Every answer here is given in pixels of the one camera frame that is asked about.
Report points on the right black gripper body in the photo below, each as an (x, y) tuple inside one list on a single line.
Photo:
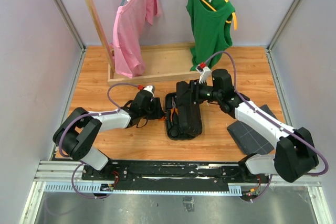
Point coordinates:
[(207, 93)]

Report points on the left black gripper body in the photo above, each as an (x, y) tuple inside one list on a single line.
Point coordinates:
[(154, 110)]

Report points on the orange handled pliers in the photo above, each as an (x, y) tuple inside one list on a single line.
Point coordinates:
[(173, 112)]

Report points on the black plastic tool case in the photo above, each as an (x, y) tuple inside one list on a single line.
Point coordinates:
[(188, 123)]

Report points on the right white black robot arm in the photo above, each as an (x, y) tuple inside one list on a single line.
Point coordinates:
[(294, 152)]

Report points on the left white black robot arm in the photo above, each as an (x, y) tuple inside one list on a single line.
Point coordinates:
[(76, 135)]

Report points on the wooden clothes rack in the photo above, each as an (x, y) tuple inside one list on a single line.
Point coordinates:
[(166, 62)]

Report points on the grey folded cloth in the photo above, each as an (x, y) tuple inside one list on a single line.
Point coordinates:
[(248, 140)]

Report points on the green tank top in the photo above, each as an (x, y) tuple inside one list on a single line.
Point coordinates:
[(210, 24)]

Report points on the pink t-shirt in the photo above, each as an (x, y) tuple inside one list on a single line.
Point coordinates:
[(128, 27)]

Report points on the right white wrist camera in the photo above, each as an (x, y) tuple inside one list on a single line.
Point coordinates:
[(204, 72)]

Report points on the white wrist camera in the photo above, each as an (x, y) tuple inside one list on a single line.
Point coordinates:
[(204, 72), (149, 88)]

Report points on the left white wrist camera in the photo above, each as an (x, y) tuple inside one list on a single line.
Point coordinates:
[(149, 88)]

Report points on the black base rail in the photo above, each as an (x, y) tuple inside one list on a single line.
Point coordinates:
[(173, 176)]

